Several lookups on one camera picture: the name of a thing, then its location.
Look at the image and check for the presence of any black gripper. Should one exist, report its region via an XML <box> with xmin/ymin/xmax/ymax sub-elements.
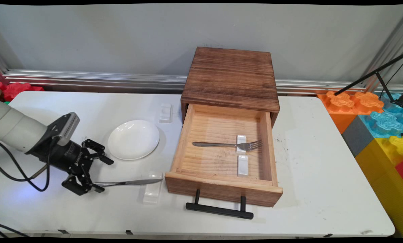
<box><xmin>28</xmin><ymin>137</ymin><xmax>114</xmax><ymax>196</ymax></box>

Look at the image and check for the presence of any metal table knife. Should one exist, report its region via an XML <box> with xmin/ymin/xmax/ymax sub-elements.
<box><xmin>93</xmin><ymin>178</ymin><xmax>164</xmax><ymax>188</ymax></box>

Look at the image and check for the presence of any white round plate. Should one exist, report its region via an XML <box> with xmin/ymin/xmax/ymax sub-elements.
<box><xmin>108</xmin><ymin>120</ymin><xmax>160</xmax><ymax>161</ymax></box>

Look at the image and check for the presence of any clear glossy cutlery rest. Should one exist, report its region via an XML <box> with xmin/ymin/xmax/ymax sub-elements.
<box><xmin>142</xmin><ymin>171</ymin><xmax>164</xmax><ymax>205</ymax></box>

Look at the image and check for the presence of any clear rest on table back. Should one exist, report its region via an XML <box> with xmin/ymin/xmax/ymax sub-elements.
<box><xmin>159</xmin><ymin>103</ymin><xmax>172</xmax><ymax>124</ymax></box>

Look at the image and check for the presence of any large red foam block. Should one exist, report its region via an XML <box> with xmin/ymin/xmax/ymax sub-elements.
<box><xmin>0</xmin><ymin>81</ymin><xmax>45</xmax><ymax>102</ymax></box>

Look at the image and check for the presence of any metal fork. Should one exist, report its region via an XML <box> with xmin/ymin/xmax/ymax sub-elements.
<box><xmin>192</xmin><ymin>139</ymin><xmax>263</xmax><ymax>152</ymax></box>

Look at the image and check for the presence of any light wooden drawer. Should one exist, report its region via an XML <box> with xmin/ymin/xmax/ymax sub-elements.
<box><xmin>164</xmin><ymin>103</ymin><xmax>284</xmax><ymax>208</ymax></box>

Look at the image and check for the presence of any white ceramic cutlery rest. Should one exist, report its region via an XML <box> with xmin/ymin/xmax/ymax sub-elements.
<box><xmin>235</xmin><ymin>134</ymin><xmax>247</xmax><ymax>155</ymax></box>
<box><xmin>237</xmin><ymin>155</ymin><xmax>249</xmax><ymax>177</ymax></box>

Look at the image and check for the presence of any dark wooden cabinet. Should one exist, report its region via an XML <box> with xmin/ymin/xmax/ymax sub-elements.
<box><xmin>181</xmin><ymin>47</ymin><xmax>280</xmax><ymax>129</ymax></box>

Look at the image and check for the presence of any orange foam block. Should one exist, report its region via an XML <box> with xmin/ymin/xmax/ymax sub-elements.
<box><xmin>317</xmin><ymin>90</ymin><xmax>385</xmax><ymax>134</ymax></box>

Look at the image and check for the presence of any grey foam block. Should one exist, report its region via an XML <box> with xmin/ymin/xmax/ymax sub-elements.
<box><xmin>342</xmin><ymin>115</ymin><xmax>377</xmax><ymax>157</ymax></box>

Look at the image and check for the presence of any black tripod stand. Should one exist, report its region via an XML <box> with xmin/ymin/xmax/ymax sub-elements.
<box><xmin>334</xmin><ymin>51</ymin><xmax>403</xmax><ymax>108</ymax></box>

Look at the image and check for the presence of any blue foam block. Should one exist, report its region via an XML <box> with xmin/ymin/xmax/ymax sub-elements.
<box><xmin>358</xmin><ymin>92</ymin><xmax>403</xmax><ymax>139</ymax></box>

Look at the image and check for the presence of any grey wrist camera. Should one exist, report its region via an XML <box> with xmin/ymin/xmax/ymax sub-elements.
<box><xmin>57</xmin><ymin>112</ymin><xmax>80</xmax><ymax>146</ymax></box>

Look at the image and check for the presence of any thick black cable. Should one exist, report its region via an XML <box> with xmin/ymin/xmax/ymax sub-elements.
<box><xmin>0</xmin><ymin>137</ymin><xmax>52</xmax><ymax>238</ymax></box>

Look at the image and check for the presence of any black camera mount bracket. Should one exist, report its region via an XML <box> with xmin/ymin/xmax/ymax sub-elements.
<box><xmin>46</xmin><ymin>114</ymin><xmax>72</xmax><ymax>144</ymax></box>

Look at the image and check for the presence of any thin black cable silver plug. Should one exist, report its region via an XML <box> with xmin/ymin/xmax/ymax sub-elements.
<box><xmin>0</xmin><ymin>140</ymin><xmax>50</xmax><ymax>238</ymax></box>

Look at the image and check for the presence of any aluminium wall rail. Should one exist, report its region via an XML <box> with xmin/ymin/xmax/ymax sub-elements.
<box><xmin>2</xmin><ymin>69</ymin><xmax>403</xmax><ymax>95</ymax></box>

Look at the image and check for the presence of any black drawer handle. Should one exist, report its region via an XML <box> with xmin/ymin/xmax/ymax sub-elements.
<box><xmin>185</xmin><ymin>189</ymin><xmax>254</xmax><ymax>220</ymax></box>

